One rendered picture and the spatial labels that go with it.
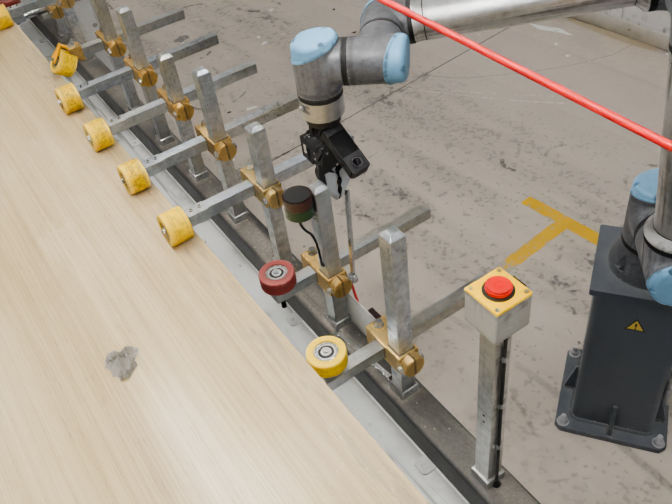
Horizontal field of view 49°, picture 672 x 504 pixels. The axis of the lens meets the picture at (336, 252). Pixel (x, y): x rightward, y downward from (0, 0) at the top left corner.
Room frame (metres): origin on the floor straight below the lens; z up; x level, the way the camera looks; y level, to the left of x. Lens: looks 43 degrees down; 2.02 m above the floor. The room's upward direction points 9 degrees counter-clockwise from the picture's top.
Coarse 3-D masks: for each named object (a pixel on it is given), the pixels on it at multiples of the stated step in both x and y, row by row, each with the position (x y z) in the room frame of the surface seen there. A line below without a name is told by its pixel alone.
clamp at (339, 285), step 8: (304, 256) 1.22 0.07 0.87; (312, 256) 1.22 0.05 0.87; (304, 264) 1.22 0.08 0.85; (312, 264) 1.20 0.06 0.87; (320, 272) 1.17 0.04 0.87; (344, 272) 1.16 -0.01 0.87; (320, 280) 1.16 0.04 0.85; (328, 280) 1.14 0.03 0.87; (336, 280) 1.14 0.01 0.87; (344, 280) 1.13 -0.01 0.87; (328, 288) 1.13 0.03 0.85; (336, 288) 1.12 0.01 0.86; (344, 288) 1.13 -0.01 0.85; (336, 296) 1.12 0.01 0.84
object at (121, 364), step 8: (112, 352) 0.99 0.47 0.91; (120, 352) 0.99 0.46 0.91; (128, 352) 0.98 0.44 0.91; (136, 352) 0.99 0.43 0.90; (104, 360) 0.98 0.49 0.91; (112, 360) 0.97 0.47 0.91; (120, 360) 0.96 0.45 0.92; (128, 360) 0.96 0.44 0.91; (112, 368) 0.95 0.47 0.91; (120, 368) 0.94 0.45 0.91; (128, 368) 0.95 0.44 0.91; (120, 376) 0.93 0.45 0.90; (128, 376) 0.93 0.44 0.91
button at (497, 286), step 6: (498, 276) 0.73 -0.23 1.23; (486, 282) 0.73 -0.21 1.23; (492, 282) 0.72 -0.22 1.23; (498, 282) 0.72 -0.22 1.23; (504, 282) 0.72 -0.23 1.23; (510, 282) 0.72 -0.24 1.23; (486, 288) 0.72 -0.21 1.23; (492, 288) 0.71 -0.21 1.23; (498, 288) 0.71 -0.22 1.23; (504, 288) 0.71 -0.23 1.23; (510, 288) 0.71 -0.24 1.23; (492, 294) 0.70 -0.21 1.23; (498, 294) 0.70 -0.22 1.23; (504, 294) 0.70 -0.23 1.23
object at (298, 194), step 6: (294, 186) 1.17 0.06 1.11; (300, 186) 1.17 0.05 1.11; (288, 192) 1.16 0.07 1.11; (294, 192) 1.15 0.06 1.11; (300, 192) 1.15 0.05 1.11; (306, 192) 1.15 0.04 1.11; (288, 198) 1.14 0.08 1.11; (294, 198) 1.13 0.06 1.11; (300, 198) 1.13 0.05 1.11; (306, 198) 1.13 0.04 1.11; (318, 222) 1.14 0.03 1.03; (312, 234) 1.15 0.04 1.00; (318, 246) 1.15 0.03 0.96; (318, 252) 1.15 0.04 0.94; (324, 264) 1.15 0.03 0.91
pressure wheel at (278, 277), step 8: (272, 264) 1.18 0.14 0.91; (280, 264) 1.17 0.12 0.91; (288, 264) 1.17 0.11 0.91; (264, 272) 1.15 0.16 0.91; (272, 272) 1.15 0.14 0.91; (280, 272) 1.15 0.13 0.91; (288, 272) 1.14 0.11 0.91; (264, 280) 1.13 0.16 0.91; (272, 280) 1.13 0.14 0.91; (280, 280) 1.12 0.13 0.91; (288, 280) 1.12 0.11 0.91; (296, 280) 1.14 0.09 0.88; (264, 288) 1.12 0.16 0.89; (272, 288) 1.11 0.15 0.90; (280, 288) 1.11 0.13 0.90; (288, 288) 1.12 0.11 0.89
